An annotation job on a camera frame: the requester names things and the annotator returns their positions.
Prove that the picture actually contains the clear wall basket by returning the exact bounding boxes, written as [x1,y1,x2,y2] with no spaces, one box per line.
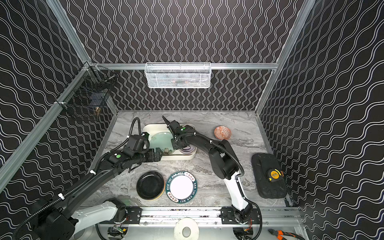
[145,62,212,89]

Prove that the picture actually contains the white plate green rim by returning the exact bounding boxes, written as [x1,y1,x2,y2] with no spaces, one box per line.
[165,171,198,204]

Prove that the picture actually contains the red patterned bowl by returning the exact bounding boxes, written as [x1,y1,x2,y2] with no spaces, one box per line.
[214,126,232,140]

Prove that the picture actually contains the black wire basket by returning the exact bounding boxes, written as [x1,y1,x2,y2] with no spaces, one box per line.
[59,66,118,122]

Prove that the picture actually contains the black round plate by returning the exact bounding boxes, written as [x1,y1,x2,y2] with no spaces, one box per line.
[136,171,165,201]

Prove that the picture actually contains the orange handled pliers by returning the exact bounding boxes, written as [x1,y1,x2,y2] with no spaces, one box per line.
[268,229,305,240]

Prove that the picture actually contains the white plastic bin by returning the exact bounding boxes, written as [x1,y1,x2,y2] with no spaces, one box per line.
[143,124,197,161]

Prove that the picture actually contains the yellow tape measure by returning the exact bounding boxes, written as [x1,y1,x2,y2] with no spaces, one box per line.
[267,169,283,182]

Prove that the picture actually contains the white tape roll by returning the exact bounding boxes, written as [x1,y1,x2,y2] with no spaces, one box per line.
[174,218,200,240]

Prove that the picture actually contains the mint green ceramic plate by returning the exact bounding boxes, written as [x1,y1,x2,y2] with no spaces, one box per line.
[150,132,175,156]

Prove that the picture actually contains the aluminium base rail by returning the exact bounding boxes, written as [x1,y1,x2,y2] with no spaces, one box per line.
[89,205,301,226]

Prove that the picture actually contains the lilac ceramic bowl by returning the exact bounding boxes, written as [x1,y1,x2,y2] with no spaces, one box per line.
[180,145,196,155]

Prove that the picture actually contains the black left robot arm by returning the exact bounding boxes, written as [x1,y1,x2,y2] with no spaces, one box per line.
[12,117,162,240]

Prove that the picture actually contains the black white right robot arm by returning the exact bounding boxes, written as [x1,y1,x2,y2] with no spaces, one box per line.
[162,116,263,240]

